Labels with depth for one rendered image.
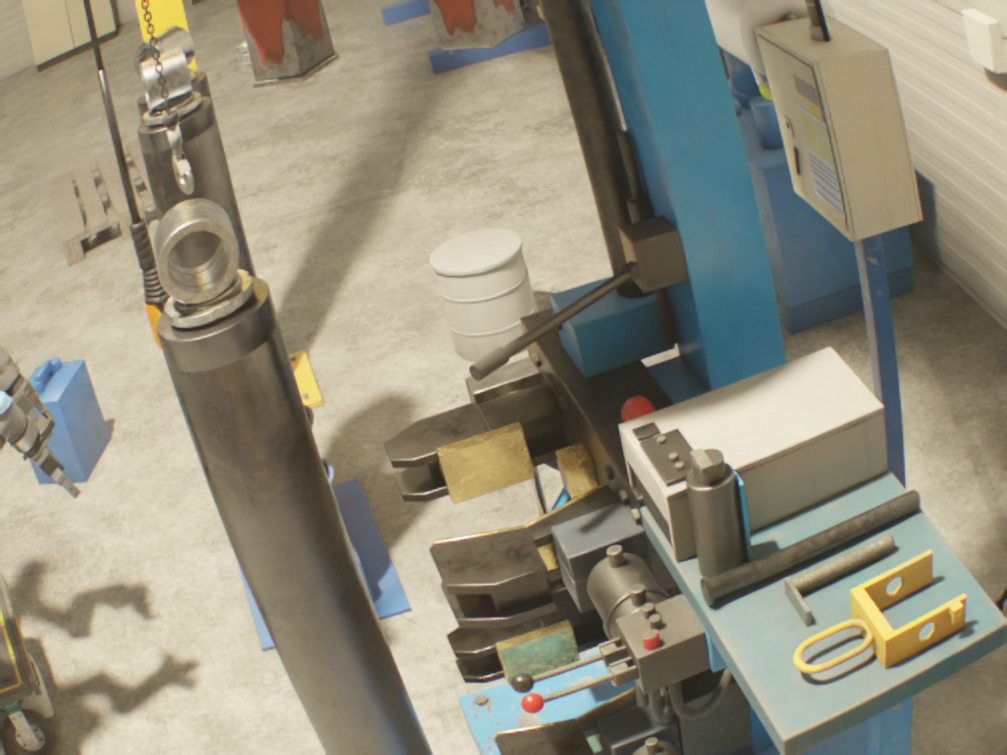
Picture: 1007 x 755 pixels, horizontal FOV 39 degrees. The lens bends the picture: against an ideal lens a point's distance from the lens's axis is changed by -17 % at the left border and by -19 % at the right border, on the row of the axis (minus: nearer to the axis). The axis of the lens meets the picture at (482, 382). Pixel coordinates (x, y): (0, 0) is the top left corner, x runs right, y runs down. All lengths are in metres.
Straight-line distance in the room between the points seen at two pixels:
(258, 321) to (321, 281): 3.72
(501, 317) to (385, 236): 1.29
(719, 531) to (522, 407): 0.83
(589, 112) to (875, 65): 0.62
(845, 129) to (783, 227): 2.06
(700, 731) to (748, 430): 0.70
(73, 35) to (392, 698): 10.17
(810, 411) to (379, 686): 1.00
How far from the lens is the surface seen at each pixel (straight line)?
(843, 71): 3.01
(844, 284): 5.25
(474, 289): 5.38
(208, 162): 3.95
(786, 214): 5.06
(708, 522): 2.40
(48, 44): 12.84
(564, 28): 2.82
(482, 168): 7.04
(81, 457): 5.59
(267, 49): 2.71
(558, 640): 3.34
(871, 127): 3.07
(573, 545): 2.69
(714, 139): 2.73
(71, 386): 5.57
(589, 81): 2.86
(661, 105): 2.68
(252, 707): 4.25
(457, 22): 2.48
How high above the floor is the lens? 2.54
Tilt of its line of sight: 28 degrees down
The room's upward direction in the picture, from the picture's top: 15 degrees counter-clockwise
